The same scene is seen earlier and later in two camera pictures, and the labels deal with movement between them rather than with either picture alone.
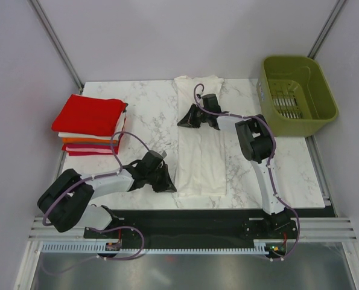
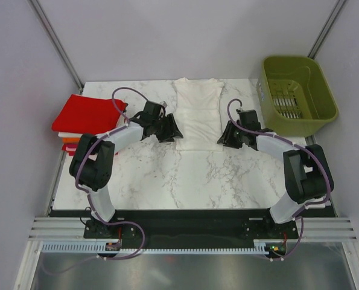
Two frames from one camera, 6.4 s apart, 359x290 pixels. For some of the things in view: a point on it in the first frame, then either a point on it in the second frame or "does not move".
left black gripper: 166,185 → 172,131
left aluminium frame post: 40,14 does not move
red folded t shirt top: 88,115 does not move
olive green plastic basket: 293,93 does not move
